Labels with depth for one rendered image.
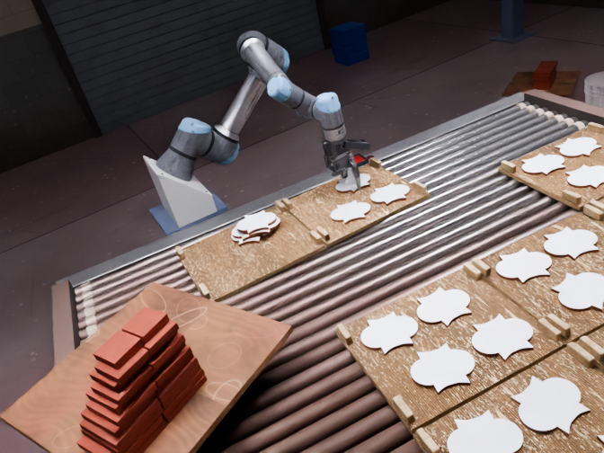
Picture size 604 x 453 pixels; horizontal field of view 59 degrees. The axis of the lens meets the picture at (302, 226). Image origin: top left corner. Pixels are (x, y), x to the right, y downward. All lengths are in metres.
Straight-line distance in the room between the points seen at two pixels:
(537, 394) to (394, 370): 0.30
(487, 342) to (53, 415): 0.99
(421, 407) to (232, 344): 0.45
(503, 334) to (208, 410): 0.68
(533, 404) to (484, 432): 0.12
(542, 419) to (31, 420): 1.09
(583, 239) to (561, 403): 0.56
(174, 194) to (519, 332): 1.34
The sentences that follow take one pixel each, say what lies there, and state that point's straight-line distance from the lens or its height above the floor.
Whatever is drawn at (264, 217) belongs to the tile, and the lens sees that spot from 1.83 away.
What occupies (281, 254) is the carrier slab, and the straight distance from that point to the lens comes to 1.71.
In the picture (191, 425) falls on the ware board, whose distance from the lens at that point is 1.19.
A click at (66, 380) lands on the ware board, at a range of 1.45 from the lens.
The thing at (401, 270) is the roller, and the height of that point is 0.92.
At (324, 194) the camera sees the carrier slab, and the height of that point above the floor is 0.94.
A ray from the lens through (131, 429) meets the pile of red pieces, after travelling 1.15.
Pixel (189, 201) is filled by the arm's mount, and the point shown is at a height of 0.96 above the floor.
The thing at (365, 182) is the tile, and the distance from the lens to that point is 1.97.
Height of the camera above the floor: 1.91
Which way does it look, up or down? 32 degrees down
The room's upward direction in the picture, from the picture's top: 14 degrees counter-clockwise
